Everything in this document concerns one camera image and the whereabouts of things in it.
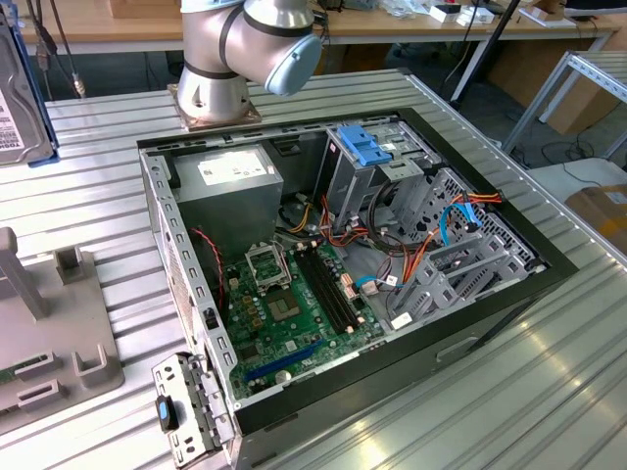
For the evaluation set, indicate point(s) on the green RAM stick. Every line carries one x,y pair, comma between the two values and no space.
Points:
14,374

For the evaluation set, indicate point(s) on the white paper label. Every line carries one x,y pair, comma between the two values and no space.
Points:
401,321

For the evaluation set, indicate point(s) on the blue expansion slot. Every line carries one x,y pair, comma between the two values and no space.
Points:
284,362

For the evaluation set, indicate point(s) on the small white box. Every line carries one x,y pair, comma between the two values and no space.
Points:
441,15
477,18

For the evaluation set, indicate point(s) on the black RAM slot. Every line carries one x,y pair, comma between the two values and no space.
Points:
337,291
330,291
324,291
317,291

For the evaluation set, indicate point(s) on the metal optical drive cage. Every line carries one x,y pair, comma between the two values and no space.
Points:
350,196

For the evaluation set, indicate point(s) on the black tripod leg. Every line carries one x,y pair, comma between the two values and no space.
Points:
484,51

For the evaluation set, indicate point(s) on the wooden office desk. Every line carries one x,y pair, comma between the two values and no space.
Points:
122,29
539,30

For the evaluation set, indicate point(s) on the grey metal shelf frame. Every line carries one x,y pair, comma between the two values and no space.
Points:
588,63

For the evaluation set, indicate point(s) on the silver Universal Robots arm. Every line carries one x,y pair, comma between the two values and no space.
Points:
210,49

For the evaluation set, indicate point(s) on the plain cardboard box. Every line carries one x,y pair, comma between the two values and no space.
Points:
519,68
578,110

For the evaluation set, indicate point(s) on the black blue bracket latch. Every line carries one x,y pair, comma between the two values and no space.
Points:
166,416

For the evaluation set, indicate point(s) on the flat pale paper box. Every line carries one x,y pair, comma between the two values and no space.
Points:
548,20

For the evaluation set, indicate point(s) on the metal expansion slot bracket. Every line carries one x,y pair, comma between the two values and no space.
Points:
196,391

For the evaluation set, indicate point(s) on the grey power supply unit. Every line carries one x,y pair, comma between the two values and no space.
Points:
225,205

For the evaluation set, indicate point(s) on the white side table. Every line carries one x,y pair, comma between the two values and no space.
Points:
588,171

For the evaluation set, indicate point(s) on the green motherboard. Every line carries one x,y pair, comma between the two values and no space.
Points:
274,343

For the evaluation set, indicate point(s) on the blue plastic drive latch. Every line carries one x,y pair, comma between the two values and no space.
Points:
362,147

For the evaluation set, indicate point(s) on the black open PC case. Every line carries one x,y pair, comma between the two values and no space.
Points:
392,391

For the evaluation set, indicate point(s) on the cardboard box with label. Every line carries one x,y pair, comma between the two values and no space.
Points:
602,210

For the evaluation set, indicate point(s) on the metal disk bay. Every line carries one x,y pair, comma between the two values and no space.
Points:
441,294

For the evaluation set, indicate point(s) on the hard disk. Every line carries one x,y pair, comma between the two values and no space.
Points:
14,73

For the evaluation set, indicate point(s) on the grey parts rack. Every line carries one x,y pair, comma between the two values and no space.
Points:
59,318

